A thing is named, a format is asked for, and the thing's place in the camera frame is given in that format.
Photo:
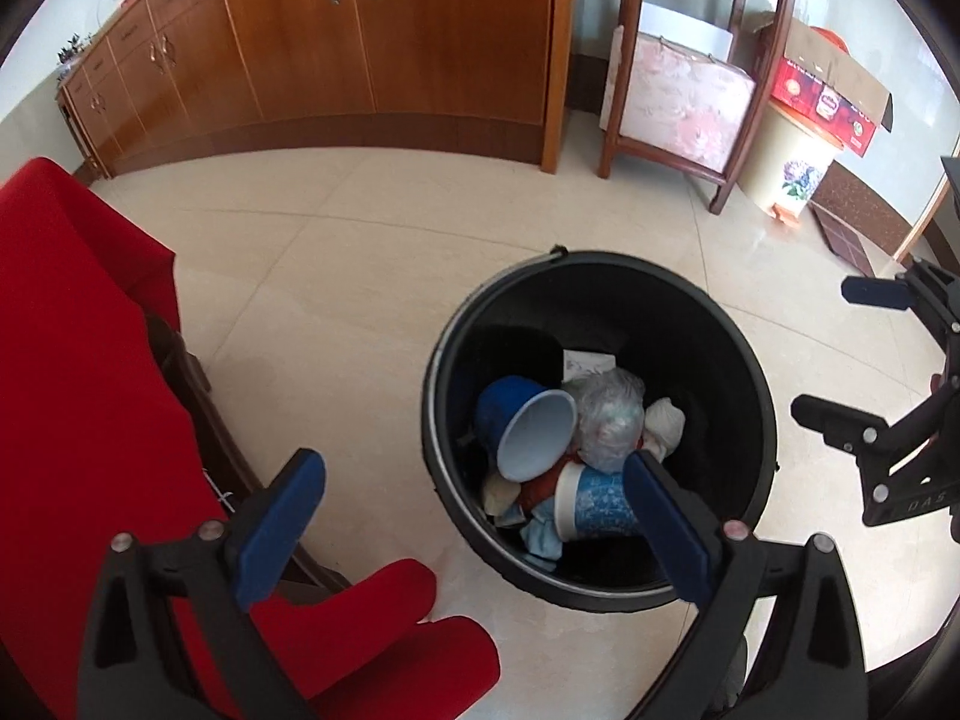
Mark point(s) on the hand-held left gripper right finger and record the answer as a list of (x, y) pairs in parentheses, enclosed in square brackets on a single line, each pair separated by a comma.
[(671, 525)]

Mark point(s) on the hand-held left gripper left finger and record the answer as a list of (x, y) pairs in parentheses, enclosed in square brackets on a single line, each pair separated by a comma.
[(281, 525)]

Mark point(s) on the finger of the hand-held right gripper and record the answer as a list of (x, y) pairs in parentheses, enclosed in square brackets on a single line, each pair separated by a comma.
[(832, 420), (874, 291)]

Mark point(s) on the blue and white paper cup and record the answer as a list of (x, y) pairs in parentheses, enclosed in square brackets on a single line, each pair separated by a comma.
[(600, 502)]

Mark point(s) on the paper ball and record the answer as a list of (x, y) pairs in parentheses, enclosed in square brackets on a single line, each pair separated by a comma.
[(664, 424)]

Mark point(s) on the clear plastic bag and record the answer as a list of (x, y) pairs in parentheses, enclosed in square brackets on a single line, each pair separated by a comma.
[(611, 420)]

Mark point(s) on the light blue cloth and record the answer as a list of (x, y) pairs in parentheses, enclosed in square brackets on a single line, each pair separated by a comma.
[(541, 540)]

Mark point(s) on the beige cloth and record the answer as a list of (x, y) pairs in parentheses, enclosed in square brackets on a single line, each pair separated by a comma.
[(499, 495)]

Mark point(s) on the black trash bin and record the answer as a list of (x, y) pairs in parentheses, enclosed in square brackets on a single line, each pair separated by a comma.
[(675, 330)]

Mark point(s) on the white floral bin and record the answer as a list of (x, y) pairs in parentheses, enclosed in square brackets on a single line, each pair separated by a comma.
[(787, 157)]

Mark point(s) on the red cardboard box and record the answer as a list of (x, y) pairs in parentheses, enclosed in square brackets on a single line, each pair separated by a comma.
[(825, 101)]

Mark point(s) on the red tablecloth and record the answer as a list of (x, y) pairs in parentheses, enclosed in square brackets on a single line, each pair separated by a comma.
[(75, 390)]

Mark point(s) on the carved wooden stand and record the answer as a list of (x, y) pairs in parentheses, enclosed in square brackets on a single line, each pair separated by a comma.
[(619, 90)]

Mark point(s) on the white box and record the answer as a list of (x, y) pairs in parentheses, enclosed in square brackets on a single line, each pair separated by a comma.
[(682, 26)]

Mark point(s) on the brown wooden sideboard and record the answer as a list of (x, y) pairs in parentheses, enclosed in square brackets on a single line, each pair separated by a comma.
[(375, 30)]

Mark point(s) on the small potted plant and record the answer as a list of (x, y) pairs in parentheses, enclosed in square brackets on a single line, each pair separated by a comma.
[(73, 50)]

